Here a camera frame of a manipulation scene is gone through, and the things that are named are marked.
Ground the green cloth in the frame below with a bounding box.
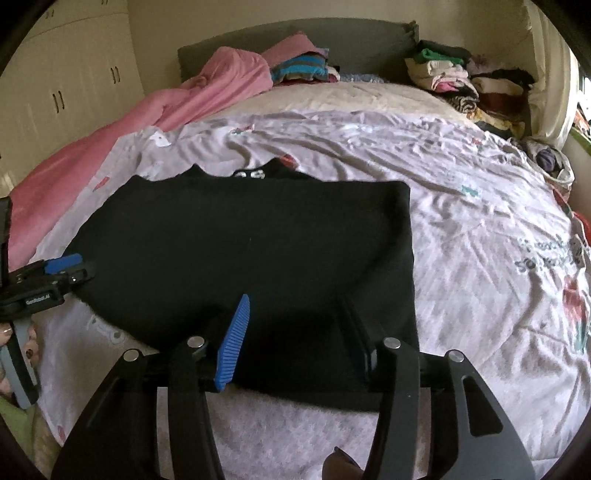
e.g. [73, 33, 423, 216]
[0, 396, 35, 446]

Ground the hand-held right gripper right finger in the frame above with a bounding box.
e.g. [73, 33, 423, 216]
[341, 294, 536, 480]

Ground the lilac printed bed sheet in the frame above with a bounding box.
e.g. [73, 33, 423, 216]
[32, 110, 591, 480]

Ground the grey headboard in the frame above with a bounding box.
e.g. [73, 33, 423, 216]
[177, 18, 422, 88]

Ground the person's left hand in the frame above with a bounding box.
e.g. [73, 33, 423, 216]
[0, 322, 41, 398]

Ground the purple crumpled cloth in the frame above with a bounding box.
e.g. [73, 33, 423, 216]
[534, 141, 577, 186]

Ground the cream wardrobe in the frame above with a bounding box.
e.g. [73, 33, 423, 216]
[0, 11, 145, 188]

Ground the pink blanket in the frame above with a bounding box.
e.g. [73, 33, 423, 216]
[8, 45, 274, 272]

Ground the pile of mixed clothes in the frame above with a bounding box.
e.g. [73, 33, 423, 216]
[403, 39, 540, 140]

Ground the blue patterned cloth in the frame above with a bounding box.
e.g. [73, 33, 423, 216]
[341, 72, 386, 85]

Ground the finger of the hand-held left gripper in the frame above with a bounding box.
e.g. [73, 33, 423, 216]
[16, 253, 85, 278]
[65, 261, 96, 286]

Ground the cream quilt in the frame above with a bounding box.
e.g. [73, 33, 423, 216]
[201, 79, 491, 127]

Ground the black shirt with orange patches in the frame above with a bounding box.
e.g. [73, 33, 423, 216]
[68, 156, 422, 412]

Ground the white curtain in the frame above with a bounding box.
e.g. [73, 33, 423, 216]
[524, 0, 581, 149]

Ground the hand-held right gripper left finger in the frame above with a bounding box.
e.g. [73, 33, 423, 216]
[51, 292, 252, 480]

